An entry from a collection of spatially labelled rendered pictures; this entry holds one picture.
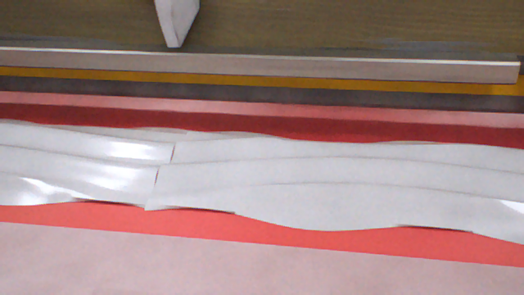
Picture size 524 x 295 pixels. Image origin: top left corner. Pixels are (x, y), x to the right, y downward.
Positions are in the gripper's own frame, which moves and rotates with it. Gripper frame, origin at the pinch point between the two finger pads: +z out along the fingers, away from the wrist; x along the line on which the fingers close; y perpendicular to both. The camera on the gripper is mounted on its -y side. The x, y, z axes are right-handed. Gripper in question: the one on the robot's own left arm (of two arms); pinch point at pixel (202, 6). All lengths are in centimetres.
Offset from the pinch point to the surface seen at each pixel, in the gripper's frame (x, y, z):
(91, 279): 14.3, 0.3, 5.5
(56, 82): 0.5, 8.5, 4.2
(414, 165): 6.5, -10.4, 4.7
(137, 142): 6.0, 1.8, 4.7
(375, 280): 13.0, -8.9, 5.5
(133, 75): 0.5, 4.0, 3.6
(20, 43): 2.2, 9.0, 1.5
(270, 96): 0.5, -3.4, 4.4
